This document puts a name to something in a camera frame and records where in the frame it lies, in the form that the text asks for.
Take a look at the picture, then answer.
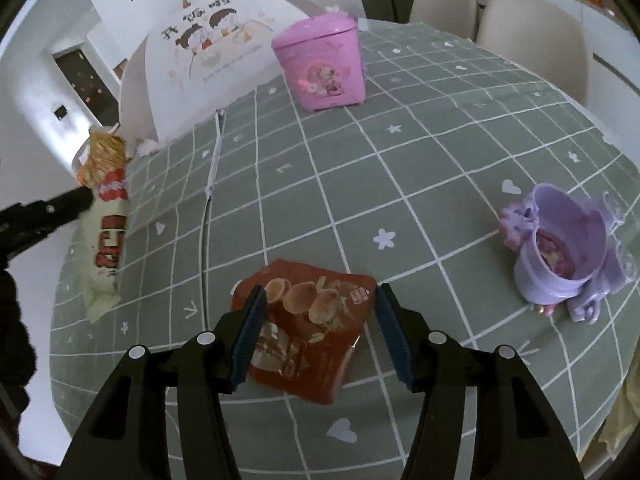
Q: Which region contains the cream red snack bag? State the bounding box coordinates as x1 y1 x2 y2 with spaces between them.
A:
77 127 130 324

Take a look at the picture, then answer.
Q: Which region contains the green checked tablecloth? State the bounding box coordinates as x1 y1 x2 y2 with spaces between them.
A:
50 25 639 452

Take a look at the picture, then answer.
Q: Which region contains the red cookie bag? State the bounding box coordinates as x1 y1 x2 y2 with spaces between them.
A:
231 259 378 405

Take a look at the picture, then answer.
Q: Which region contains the bin with yellow bag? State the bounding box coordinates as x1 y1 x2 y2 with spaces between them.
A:
599 376 639 456

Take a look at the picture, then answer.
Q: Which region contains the beige far chair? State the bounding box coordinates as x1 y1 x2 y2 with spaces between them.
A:
409 0 478 40

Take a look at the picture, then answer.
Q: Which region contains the beige chair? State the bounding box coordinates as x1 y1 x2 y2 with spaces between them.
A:
409 0 478 40
476 0 591 105

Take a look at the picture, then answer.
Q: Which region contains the pink tin box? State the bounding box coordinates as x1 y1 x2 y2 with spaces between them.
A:
271 12 367 112

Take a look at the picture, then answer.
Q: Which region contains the purple toy carriage cup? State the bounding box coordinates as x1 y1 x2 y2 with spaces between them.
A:
499 183 637 324

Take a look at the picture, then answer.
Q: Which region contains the beige middle chair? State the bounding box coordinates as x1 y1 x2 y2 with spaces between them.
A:
476 0 591 105

